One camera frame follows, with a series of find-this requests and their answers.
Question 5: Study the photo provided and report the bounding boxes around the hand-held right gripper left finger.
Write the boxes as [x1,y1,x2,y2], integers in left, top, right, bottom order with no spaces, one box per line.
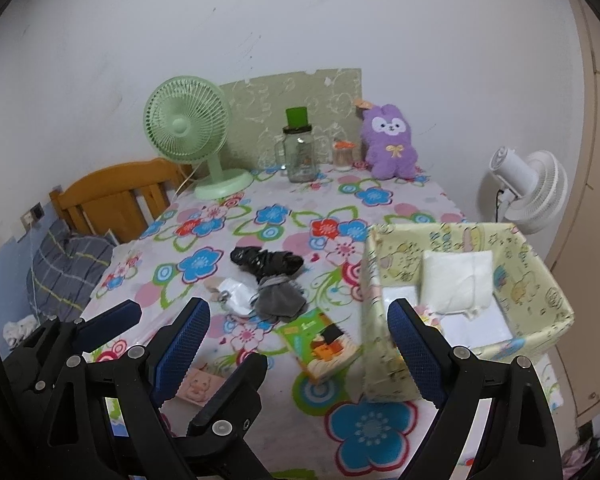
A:
[45,297,212,480]

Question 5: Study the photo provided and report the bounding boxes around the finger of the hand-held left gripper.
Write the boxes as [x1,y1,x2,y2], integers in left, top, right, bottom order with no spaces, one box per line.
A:
[30,300,144,401]
[187,352,269,442]

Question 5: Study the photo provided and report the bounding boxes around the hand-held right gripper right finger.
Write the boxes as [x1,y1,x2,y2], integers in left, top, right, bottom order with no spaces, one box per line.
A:
[387,298,564,480]

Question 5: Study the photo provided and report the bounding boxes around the pink pig packet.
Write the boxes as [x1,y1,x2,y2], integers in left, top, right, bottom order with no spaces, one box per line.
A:
[176,365,226,406]

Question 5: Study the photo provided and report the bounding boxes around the clear white plastic packet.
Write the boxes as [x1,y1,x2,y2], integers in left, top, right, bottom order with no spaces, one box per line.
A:
[214,277,259,316]

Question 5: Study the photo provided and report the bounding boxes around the yellow patterned storage box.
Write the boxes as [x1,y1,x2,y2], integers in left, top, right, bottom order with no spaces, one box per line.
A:
[361,221,576,404]

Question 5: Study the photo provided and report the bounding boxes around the green picture book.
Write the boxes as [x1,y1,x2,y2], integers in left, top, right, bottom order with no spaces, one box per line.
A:
[274,308,362,386]

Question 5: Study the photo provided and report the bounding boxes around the grey sock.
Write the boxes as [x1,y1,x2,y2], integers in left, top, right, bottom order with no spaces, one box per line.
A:
[252,275,309,320]

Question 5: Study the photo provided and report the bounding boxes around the black plastic bag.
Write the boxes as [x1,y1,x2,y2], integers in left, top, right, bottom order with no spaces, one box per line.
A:
[230,246,305,281]

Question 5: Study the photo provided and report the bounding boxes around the white soft packet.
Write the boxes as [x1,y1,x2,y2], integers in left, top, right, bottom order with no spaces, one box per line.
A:
[418,248,496,319]

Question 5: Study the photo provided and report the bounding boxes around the grey plaid pillow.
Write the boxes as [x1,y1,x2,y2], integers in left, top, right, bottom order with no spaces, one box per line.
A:
[27,219,117,324]

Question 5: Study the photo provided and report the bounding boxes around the flat white paper pad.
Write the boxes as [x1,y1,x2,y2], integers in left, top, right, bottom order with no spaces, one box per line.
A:
[439,305,514,349]

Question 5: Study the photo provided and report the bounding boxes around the small white plush toy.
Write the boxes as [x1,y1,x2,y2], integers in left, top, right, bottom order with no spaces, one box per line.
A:
[2,315,39,346]

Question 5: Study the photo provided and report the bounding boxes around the blue bed sheet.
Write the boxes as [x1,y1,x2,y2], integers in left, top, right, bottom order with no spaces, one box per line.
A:
[0,227,56,357]

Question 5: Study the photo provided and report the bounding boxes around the wooden chair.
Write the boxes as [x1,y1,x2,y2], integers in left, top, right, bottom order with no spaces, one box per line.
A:
[49,158,194,244]

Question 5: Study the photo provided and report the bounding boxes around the green desk fan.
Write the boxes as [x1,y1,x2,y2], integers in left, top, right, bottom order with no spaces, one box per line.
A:
[144,76,254,201]

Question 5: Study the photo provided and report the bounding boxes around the white standing fan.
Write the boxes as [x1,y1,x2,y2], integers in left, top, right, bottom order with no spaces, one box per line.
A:
[489,146,569,235]

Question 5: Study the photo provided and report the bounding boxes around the small jar with orange lid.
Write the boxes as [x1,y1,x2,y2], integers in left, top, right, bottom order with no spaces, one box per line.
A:
[332,140,355,171]

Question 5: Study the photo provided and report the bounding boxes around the purple plush bunny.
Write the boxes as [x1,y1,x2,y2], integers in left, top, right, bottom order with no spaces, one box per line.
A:
[355,98,421,181]

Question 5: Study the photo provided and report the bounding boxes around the glass jar mug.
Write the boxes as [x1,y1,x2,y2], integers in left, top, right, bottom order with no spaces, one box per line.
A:
[275,127,317,184]

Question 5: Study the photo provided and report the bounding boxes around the beige wardrobe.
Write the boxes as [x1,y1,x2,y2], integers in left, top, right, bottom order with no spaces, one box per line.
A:
[544,0,600,422]

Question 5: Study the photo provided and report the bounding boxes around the green patterned board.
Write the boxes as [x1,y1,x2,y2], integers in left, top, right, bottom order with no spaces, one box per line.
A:
[219,68,364,172]

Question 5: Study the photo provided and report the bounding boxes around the green cup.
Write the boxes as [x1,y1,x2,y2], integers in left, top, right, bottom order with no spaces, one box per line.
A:
[285,106,311,131]

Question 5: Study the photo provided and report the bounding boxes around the wall power outlet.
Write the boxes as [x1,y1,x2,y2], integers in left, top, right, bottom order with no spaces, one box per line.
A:
[20,202,46,226]

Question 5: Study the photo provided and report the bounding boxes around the white fan cable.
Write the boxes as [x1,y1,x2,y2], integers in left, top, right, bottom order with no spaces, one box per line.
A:
[175,162,201,196]

